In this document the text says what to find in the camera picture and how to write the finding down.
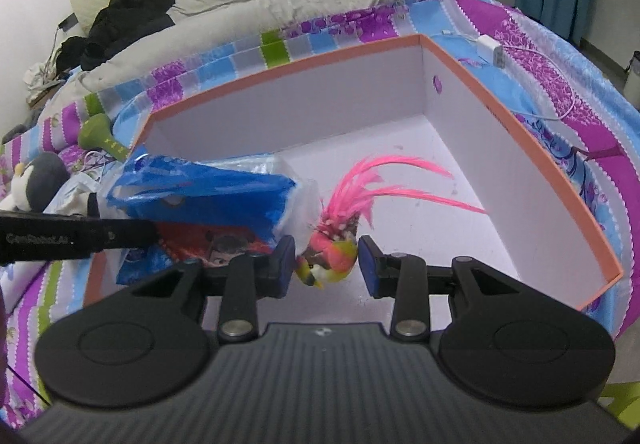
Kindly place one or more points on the green plush stick toy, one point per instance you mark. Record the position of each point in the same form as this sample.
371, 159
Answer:
96, 133

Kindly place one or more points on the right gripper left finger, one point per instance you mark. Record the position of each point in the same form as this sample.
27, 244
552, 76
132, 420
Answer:
242, 282

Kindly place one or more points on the black clothing pile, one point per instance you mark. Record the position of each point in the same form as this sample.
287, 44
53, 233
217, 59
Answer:
119, 25

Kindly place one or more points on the wall power socket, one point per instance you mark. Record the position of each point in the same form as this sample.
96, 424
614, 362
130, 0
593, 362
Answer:
68, 22

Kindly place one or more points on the white waste bin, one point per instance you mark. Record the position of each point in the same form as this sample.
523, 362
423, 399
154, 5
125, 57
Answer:
632, 82

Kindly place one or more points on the white charger with cable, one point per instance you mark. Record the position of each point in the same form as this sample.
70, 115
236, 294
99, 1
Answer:
494, 52

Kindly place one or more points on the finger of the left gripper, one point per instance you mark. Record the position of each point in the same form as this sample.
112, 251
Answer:
30, 237

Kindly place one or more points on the grey white penguin plush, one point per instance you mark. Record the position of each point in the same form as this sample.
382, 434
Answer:
35, 184

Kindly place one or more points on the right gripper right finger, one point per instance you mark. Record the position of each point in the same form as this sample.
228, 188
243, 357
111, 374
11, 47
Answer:
409, 281

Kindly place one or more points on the white crumpled cloth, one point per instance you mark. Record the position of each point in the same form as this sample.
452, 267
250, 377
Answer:
39, 79

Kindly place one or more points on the small black garment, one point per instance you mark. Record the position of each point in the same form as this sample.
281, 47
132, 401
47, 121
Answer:
69, 54

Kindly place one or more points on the blue plastic bag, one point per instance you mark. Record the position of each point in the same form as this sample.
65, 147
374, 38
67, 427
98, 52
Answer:
259, 192

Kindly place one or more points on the red shiny pouch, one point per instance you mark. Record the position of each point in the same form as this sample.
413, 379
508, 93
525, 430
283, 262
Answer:
214, 246

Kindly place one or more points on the orange cardboard box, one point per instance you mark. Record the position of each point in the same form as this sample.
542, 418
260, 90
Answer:
407, 96

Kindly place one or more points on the colourful striped bed sheet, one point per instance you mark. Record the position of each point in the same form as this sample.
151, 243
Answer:
597, 146

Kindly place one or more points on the pink feathered bird toy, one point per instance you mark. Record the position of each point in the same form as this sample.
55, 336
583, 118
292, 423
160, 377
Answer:
332, 250

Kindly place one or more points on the light blue face mask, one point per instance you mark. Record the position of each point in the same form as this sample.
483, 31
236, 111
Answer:
78, 196

